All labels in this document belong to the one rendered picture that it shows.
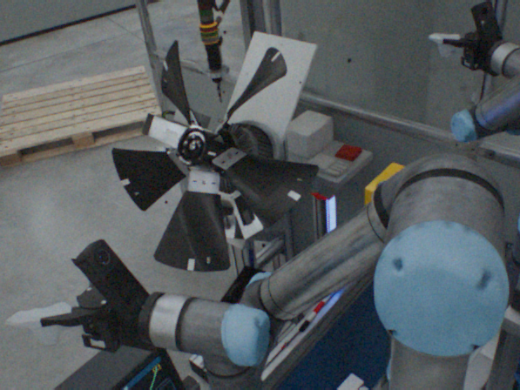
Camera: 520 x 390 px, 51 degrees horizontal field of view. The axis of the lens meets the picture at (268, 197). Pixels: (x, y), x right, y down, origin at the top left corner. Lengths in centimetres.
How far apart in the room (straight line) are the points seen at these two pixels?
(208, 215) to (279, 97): 46
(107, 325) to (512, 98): 88
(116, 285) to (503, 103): 86
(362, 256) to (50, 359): 225
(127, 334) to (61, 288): 231
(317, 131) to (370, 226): 142
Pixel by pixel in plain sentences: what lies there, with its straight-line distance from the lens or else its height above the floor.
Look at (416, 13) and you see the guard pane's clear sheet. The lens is 188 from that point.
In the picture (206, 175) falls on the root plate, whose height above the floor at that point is 113.
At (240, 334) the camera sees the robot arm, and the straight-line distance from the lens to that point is 71.
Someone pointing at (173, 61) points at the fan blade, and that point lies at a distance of 173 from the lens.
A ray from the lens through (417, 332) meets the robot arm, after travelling 54.
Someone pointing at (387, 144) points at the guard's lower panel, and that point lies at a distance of 212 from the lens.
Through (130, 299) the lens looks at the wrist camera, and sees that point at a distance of 78.
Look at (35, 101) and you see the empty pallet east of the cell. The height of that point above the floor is 14.
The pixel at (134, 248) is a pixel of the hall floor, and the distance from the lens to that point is 319.
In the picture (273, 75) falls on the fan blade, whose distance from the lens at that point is 148.
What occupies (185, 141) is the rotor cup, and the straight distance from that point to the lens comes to 159.
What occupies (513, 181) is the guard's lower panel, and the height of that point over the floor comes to 90.
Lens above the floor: 201
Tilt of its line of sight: 37 degrees down
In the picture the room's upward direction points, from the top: 7 degrees counter-clockwise
